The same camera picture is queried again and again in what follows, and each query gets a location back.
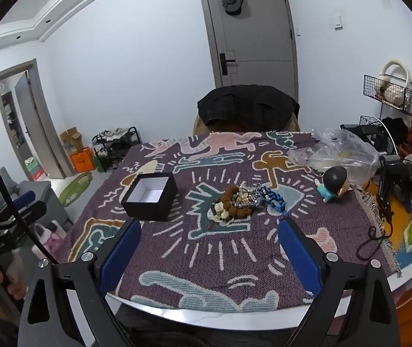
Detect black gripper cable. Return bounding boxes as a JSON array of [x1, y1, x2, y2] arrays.
[[0, 139, 53, 266]]

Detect black door handle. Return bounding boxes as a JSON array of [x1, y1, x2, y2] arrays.
[[219, 53, 236, 76]]

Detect blue chain bracelet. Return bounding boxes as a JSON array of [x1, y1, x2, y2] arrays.
[[257, 186, 288, 215]]

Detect orange bag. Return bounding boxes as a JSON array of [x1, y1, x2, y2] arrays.
[[69, 148, 95, 173]]

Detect clear plastic bag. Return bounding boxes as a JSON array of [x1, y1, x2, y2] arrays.
[[288, 128, 380, 178]]

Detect black shoe rack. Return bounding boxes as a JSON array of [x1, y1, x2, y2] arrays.
[[91, 126, 142, 170]]

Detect black-haired toy figurine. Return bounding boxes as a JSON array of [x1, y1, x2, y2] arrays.
[[314, 165, 354, 203]]

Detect printed purple blanket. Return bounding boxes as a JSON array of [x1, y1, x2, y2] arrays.
[[52, 130, 403, 313]]

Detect pile of metal jewelry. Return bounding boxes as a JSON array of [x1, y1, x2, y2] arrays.
[[232, 185, 264, 210]]

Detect black cord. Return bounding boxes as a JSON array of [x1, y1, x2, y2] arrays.
[[352, 184, 394, 261]]

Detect tan chair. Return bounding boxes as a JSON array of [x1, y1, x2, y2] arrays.
[[192, 113, 302, 135]]

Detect cardboard box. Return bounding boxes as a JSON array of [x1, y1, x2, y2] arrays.
[[60, 127, 84, 154]]

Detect open grey doorway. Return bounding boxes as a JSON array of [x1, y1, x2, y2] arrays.
[[0, 59, 66, 181]]

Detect grey door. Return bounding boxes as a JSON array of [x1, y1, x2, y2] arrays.
[[197, 0, 298, 102]]

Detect brown bead bracelet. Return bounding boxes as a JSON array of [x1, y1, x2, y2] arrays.
[[220, 186, 250, 221]]

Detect round green mat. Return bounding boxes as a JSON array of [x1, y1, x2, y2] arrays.
[[59, 171, 93, 207]]

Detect grey cap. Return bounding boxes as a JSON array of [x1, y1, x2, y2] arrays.
[[221, 0, 243, 16]]

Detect white headphones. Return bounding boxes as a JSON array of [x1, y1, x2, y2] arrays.
[[377, 60, 411, 105]]

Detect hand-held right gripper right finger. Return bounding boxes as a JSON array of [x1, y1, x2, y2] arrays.
[[277, 217, 401, 347]]

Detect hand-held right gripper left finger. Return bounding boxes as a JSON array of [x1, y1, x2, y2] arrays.
[[18, 218, 142, 347]]

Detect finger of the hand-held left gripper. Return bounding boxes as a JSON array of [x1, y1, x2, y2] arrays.
[[0, 202, 48, 231], [9, 190, 36, 211]]

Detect black jewelry box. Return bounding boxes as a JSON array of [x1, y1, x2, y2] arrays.
[[120, 172, 178, 222]]

